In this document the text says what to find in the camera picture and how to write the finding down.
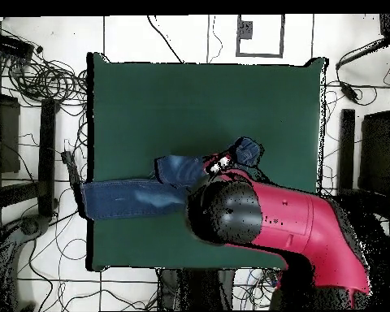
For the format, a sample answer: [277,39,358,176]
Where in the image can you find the blue denim jeans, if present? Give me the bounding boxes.
[79,136,264,222]

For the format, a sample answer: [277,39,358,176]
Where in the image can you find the dark green table cloth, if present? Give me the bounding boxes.
[86,51,329,272]

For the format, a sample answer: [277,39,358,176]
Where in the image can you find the black power strip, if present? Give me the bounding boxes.
[60,149,85,196]

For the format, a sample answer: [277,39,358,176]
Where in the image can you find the black power adapter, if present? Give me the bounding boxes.
[339,80,360,102]

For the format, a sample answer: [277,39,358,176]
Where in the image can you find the black rod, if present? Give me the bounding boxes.
[335,36,390,71]

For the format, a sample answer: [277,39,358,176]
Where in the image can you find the grey stand foot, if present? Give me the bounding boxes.
[0,214,51,311]

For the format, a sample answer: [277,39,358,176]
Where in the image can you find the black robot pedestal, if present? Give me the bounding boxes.
[157,268,236,311]

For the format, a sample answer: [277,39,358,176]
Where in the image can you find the long black cable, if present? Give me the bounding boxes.
[146,15,185,63]

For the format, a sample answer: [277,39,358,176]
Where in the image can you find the black metal frame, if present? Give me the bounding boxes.
[0,72,59,222]
[337,108,390,222]

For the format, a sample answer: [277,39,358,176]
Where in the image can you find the black cable tangle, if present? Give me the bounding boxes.
[0,48,89,108]

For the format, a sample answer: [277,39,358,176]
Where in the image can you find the black network switch box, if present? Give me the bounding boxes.
[0,32,35,60]

